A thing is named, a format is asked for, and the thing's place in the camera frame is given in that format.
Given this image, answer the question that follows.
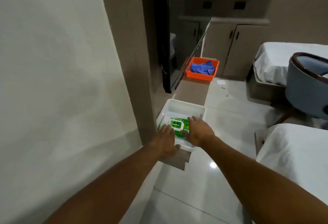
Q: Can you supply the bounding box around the person's left forearm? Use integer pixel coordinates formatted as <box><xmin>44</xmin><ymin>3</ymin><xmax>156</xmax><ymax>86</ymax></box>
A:
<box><xmin>42</xmin><ymin>142</ymin><xmax>165</xmax><ymax>224</ymax></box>

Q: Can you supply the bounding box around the brown wooden ledge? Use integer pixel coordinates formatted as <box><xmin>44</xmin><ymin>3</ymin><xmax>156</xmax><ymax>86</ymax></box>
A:
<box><xmin>159</xmin><ymin>75</ymin><xmax>211</xmax><ymax>171</ymax></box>

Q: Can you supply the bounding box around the white plastic tray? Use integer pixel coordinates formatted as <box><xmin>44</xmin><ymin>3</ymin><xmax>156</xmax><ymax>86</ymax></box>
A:
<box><xmin>156</xmin><ymin>98</ymin><xmax>206</xmax><ymax>153</ymax></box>

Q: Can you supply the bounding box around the green Dettol wipes pack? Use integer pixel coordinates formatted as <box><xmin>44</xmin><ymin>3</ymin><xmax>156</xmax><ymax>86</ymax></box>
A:
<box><xmin>159</xmin><ymin>117</ymin><xmax>192</xmax><ymax>140</ymax></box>

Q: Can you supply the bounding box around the white bed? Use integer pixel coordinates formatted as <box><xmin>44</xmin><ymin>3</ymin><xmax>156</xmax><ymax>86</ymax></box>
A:
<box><xmin>247</xmin><ymin>42</ymin><xmax>328</xmax><ymax>102</ymax></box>
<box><xmin>254</xmin><ymin>123</ymin><xmax>328</xmax><ymax>206</ymax></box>

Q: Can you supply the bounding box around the grey armchair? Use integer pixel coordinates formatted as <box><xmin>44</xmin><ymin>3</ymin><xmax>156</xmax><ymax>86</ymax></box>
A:
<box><xmin>285</xmin><ymin>52</ymin><xmax>328</xmax><ymax>121</ymax></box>

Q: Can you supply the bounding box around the blue cloth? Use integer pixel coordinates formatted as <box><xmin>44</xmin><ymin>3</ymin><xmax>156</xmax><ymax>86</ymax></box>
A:
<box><xmin>190</xmin><ymin>60</ymin><xmax>216</xmax><ymax>76</ymax></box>

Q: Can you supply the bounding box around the person's right hand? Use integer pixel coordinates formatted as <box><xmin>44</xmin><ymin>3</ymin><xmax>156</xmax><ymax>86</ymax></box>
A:
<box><xmin>180</xmin><ymin>115</ymin><xmax>216</xmax><ymax>148</ymax></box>

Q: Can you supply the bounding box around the orange plastic tray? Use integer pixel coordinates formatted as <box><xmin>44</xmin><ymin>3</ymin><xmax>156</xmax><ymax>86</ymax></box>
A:
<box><xmin>185</xmin><ymin>57</ymin><xmax>220</xmax><ymax>82</ymax></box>

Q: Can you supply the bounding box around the person's left hand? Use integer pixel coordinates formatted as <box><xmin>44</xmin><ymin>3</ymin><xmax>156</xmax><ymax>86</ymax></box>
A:
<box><xmin>150</xmin><ymin>124</ymin><xmax>181</xmax><ymax>160</ymax></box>

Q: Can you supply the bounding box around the brown low cabinet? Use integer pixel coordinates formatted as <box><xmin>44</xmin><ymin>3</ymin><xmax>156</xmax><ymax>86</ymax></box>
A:
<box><xmin>202</xmin><ymin>17</ymin><xmax>270</xmax><ymax>81</ymax></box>

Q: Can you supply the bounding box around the person's right forearm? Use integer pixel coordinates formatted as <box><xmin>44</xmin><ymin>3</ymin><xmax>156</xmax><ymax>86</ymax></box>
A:
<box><xmin>202</xmin><ymin>136</ymin><xmax>328</xmax><ymax>224</ymax></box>

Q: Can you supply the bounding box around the black framed mirror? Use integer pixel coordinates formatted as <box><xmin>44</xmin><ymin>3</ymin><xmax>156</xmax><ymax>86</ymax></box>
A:
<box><xmin>153</xmin><ymin>0</ymin><xmax>211</xmax><ymax>94</ymax></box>

